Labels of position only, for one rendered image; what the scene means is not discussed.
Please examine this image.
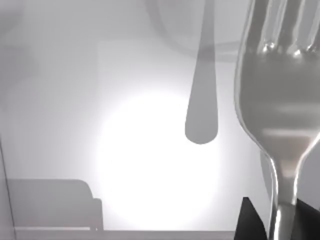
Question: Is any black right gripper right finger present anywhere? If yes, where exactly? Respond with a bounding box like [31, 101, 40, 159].
[291, 199, 320, 240]

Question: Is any white plate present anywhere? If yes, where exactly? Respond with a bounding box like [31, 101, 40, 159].
[144, 0, 247, 62]

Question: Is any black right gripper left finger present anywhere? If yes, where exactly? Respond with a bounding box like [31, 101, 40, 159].
[234, 196, 270, 240]

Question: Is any silver metal fork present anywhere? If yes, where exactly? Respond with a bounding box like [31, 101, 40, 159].
[233, 0, 320, 240]

